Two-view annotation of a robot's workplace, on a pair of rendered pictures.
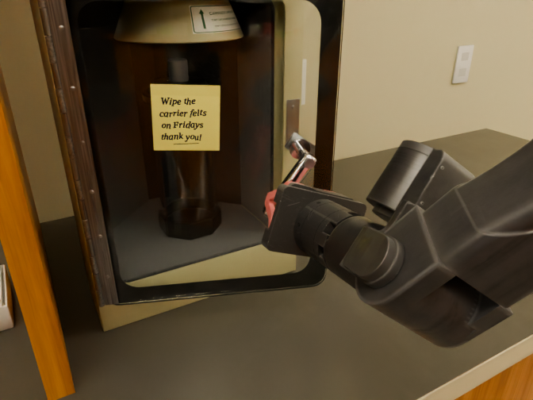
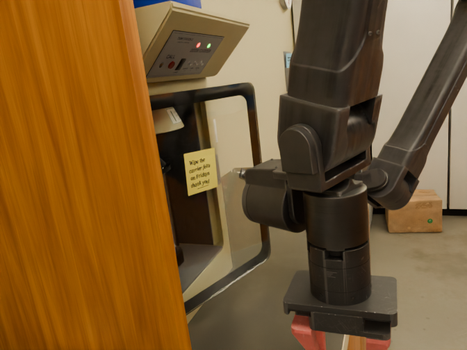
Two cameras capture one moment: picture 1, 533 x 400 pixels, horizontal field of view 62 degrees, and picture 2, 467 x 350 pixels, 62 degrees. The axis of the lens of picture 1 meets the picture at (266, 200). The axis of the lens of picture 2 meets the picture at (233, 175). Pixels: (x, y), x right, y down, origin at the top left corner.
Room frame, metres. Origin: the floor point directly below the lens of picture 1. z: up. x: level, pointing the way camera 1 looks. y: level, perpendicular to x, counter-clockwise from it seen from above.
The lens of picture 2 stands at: (-0.08, 0.47, 1.40)
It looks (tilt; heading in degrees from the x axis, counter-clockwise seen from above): 14 degrees down; 322
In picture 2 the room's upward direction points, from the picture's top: 7 degrees counter-clockwise
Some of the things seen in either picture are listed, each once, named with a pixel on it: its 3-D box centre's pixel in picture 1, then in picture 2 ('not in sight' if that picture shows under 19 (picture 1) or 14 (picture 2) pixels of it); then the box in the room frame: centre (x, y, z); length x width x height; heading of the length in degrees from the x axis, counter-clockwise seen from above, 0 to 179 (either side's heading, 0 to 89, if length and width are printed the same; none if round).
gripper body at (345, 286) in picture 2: not in sight; (339, 272); (0.13, 0.19, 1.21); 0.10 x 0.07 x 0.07; 29
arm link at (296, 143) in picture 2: not in sight; (295, 176); (0.17, 0.20, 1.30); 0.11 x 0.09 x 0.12; 3
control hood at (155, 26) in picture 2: not in sight; (193, 48); (0.51, 0.06, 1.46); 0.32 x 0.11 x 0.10; 119
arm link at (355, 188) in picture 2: not in sight; (329, 211); (0.13, 0.19, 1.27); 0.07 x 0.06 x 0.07; 3
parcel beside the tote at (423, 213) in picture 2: not in sight; (411, 210); (1.44, -2.56, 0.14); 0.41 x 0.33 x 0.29; 36
